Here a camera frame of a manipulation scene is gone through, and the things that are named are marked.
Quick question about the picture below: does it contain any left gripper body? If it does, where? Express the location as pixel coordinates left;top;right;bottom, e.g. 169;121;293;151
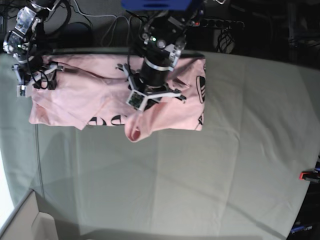
116;63;187;103

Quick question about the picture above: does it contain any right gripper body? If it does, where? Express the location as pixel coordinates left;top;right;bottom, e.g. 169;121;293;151
11;62;64;90

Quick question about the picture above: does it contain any pink t-shirt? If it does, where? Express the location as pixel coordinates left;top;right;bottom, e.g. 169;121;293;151
29;54;206;142

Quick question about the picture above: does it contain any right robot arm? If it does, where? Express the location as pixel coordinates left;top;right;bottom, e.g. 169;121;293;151
3;0;72;97

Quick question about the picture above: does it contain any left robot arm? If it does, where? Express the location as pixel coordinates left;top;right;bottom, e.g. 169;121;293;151
121;0;205;111

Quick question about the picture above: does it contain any round black stool base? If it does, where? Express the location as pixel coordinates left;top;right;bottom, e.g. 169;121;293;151
57;22;94;49

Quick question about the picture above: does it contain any black power strip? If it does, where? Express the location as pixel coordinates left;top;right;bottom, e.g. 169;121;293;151
193;18;245;30

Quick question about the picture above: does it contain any blue plastic box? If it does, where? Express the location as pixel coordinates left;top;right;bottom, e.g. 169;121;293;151
120;0;192;11

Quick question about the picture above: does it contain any green table cloth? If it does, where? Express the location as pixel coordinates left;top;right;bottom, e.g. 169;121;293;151
0;52;320;240

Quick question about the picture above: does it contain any beige cardboard box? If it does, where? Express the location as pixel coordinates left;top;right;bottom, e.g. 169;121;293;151
0;189;59;240

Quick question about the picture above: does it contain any right orange black clamp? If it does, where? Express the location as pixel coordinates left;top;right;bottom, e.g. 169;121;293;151
299;168;320;184

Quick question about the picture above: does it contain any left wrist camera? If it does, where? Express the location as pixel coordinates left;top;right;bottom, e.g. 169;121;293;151
126;90;148;112

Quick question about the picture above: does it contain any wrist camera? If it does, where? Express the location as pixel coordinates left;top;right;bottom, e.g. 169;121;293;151
16;85;33;98
126;90;148;112

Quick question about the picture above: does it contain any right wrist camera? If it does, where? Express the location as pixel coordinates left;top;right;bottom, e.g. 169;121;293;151
16;85;33;98

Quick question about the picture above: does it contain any white cable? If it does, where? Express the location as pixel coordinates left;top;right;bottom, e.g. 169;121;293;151
72;0;141;49

